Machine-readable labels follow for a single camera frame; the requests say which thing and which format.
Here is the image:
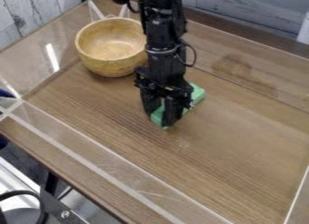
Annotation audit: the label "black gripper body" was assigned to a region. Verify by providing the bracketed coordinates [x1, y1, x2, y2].
[135, 46, 192, 98]

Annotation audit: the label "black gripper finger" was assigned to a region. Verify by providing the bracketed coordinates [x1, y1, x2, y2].
[161, 96, 188, 126]
[140, 88, 161, 115]

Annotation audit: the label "green rectangular block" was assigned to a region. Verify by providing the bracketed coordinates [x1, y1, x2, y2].
[149, 83, 204, 129]

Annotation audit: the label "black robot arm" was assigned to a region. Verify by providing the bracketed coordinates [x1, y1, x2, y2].
[112, 0, 192, 126]

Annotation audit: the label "brown wooden bowl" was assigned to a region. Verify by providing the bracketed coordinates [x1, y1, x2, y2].
[75, 17, 145, 78]

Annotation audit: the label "clear acrylic tray walls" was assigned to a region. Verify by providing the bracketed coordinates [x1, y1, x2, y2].
[0, 5, 309, 224]

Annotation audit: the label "blue object at left edge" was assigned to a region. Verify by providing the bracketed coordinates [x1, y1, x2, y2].
[0, 89, 14, 98]

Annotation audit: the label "black table leg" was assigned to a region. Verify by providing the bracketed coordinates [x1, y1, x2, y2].
[44, 173, 58, 196]

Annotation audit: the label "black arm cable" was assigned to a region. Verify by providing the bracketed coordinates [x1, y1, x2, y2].
[174, 41, 198, 68]

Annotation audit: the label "black metal bracket with screw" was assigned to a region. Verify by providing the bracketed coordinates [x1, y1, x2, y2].
[40, 190, 89, 224]

